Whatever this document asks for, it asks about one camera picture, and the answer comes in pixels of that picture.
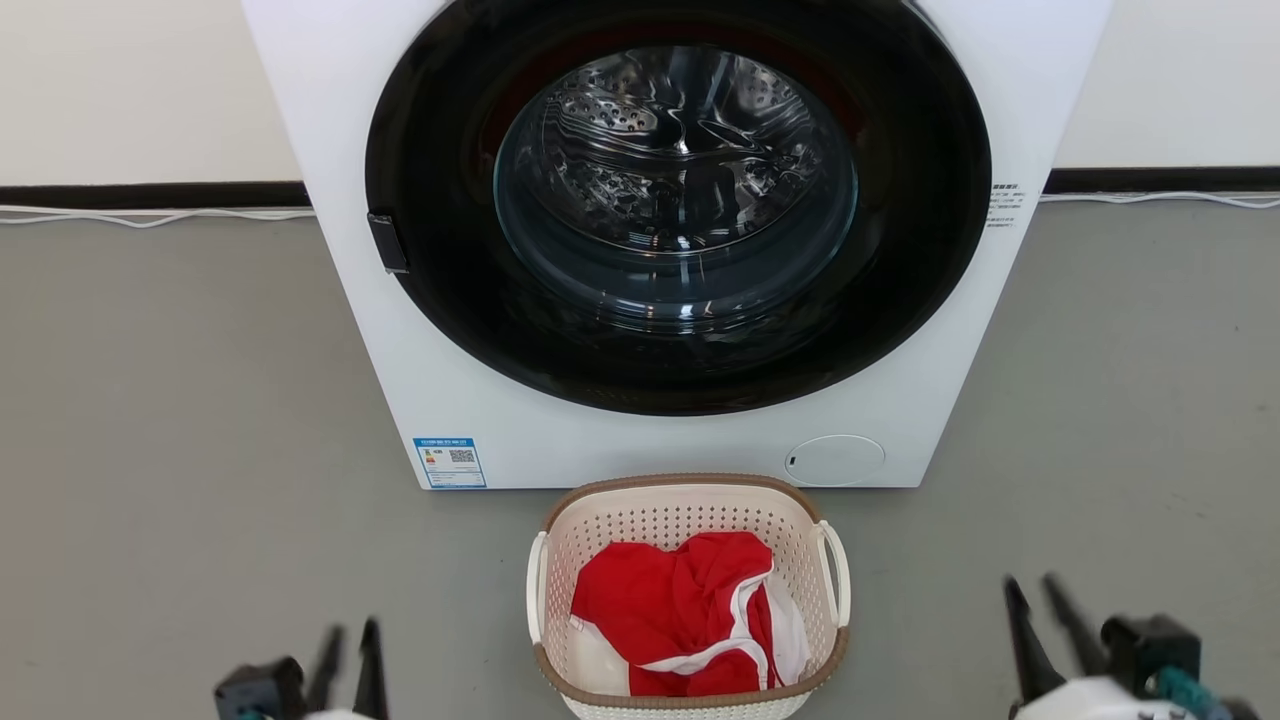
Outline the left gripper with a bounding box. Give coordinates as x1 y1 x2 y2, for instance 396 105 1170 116
213 617 391 720

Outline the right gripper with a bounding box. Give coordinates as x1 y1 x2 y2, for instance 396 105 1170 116
1003 572 1261 720

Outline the white plastic laundry basket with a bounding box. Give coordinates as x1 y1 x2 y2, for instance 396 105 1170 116
526 473 852 720

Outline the blue energy label sticker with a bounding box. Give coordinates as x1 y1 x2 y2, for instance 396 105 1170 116
413 436 488 490

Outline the round white filter cover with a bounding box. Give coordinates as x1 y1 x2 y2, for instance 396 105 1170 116
784 434 887 488

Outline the red garment with white trim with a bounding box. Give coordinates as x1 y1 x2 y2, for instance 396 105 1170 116
571 531 781 698

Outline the white front-load washing machine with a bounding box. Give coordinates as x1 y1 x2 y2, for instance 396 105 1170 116
240 0 1114 491

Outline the round black glass washer door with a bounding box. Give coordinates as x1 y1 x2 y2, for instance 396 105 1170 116
365 0 993 417

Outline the black washer door latch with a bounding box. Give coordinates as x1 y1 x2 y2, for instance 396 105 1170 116
366 212 411 275

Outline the small printed text sticker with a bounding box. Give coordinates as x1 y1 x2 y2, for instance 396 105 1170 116
987 182 1025 231

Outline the steel washer drum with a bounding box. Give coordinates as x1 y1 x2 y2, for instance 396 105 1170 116
493 45 859 331

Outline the teal braided cable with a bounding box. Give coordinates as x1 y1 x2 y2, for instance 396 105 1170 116
1158 666 1236 720

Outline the white floor cable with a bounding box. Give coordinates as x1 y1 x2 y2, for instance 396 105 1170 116
0 205 316 229
1040 190 1280 211

